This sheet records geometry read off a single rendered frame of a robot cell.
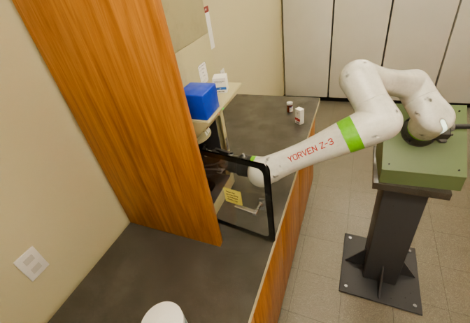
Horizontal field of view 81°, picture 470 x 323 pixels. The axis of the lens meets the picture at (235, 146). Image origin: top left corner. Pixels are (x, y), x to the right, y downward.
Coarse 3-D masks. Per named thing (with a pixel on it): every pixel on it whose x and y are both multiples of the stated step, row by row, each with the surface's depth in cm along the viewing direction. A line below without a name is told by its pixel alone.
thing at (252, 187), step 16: (208, 160) 100; (224, 160) 96; (240, 160) 92; (208, 176) 106; (224, 176) 101; (240, 176) 96; (256, 176) 92; (224, 192) 107; (256, 192) 97; (224, 208) 113; (272, 208) 98; (224, 224) 120; (240, 224) 114; (256, 224) 108; (272, 224) 103; (272, 240) 109
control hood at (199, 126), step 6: (228, 84) 114; (234, 84) 113; (240, 84) 112; (228, 90) 109; (234, 90) 108; (222, 96) 105; (228, 96) 104; (222, 102) 101; (222, 108) 99; (216, 114) 95; (192, 120) 93; (198, 120) 92; (204, 120) 91; (210, 120) 92; (198, 126) 93; (204, 126) 92; (198, 132) 94
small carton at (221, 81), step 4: (216, 76) 106; (220, 76) 105; (224, 76) 105; (216, 80) 105; (220, 80) 104; (224, 80) 104; (216, 84) 105; (220, 84) 105; (224, 84) 105; (216, 88) 106; (220, 88) 106; (224, 88) 106; (228, 88) 110; (220, 92) 107; (224, 92) 107
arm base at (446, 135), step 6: (408, 120) 130; (456, 126) 121; (462, 126) 120; (468, 126) 120; (402, 132) 129; (444, 132) 120; (450, 132) 120; (408, 138) 129; (414, 138) 124; (438, 138) 124; (444, 138) 123; (414, 144) 127; (420, 144) 125; (426, 144) 125
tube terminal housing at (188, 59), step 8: (200, 40) 101; (208, 40) 107; (184, 48) 93; (192, 48) 97; (200, 48) 102; (208, 48) 108; (176, 56) 89; (184, 56) 93; (192, 56) 98; (200, 56) 103; (208, 56) 108; (184, 64) 94; (192, 64) 99; (208, 64) 109; (184, 72) 94; (192, 72) 99; (208, 72) 110; (184, 80) 95; (192, 80) 100; (200, 80) 105; (208, 80) 111; (216, 120) 127; (224, 120) 128; (224, 128) 129; (200, 136) 109; (224, 136) 131; (224, 144) 137
